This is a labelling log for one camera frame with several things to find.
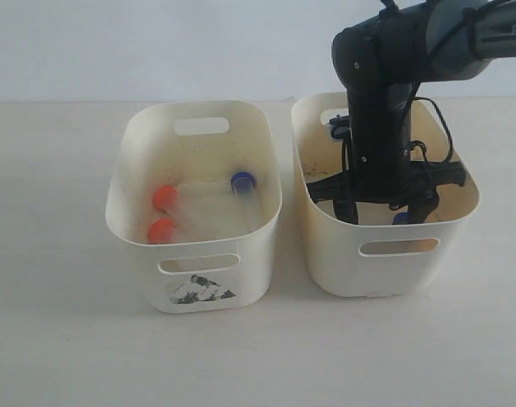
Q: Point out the cream plastic bin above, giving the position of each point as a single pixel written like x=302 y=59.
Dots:
x=374 y=258
x=196 y=147

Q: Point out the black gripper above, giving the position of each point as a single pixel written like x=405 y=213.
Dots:
x=416 y=188

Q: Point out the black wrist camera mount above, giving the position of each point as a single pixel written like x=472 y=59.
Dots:
x=340 y=128

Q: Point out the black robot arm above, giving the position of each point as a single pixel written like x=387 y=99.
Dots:
x=382 y=62

